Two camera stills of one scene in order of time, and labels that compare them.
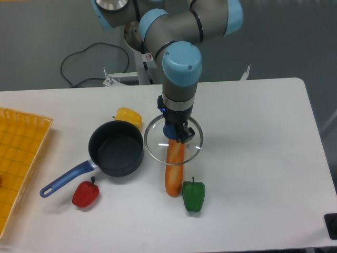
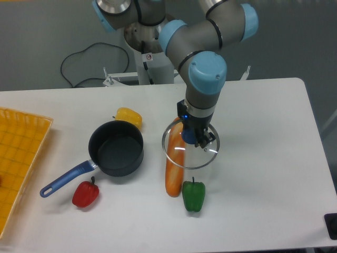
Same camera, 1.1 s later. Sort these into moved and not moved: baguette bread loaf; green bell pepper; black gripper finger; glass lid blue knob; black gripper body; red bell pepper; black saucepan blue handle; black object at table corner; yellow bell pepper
Moved: glass lid blue knob; black gripper finger; black gripper body
Not moved: black saucepan blue handle; green bell pepper; baguette bread loaf; yellow bell pepper; red bell pepper; black object at table corner
